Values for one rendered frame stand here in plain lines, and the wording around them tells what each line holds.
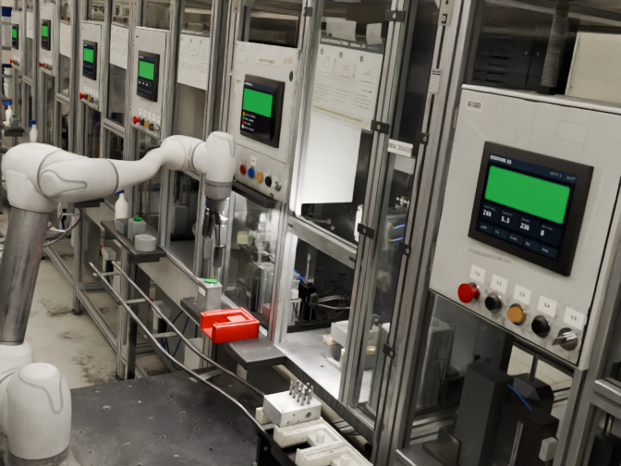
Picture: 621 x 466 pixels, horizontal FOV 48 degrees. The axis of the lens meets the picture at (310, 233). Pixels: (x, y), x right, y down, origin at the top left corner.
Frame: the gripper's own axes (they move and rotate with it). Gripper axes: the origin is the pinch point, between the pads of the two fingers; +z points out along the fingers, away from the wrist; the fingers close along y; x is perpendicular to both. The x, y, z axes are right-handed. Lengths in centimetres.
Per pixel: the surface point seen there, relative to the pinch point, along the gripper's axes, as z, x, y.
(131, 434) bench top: 44, 35, -28
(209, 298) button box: 13.8, 1.8, -4.1
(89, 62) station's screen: -48, -7, 192
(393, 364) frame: 1, -11, -86
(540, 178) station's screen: -54, -7, -121
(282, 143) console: -42.4, -9.5, -22.5
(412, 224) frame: -35, -11, -85
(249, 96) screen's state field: -54, -7, -3
